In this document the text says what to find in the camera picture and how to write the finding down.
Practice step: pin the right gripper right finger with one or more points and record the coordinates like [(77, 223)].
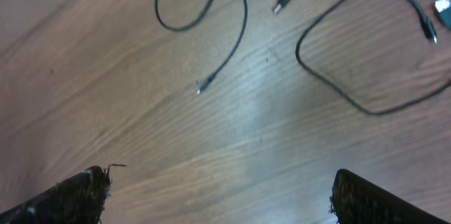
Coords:
[(355, 200)]

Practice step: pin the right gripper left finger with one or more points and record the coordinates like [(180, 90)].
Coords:
[(78, 199)]

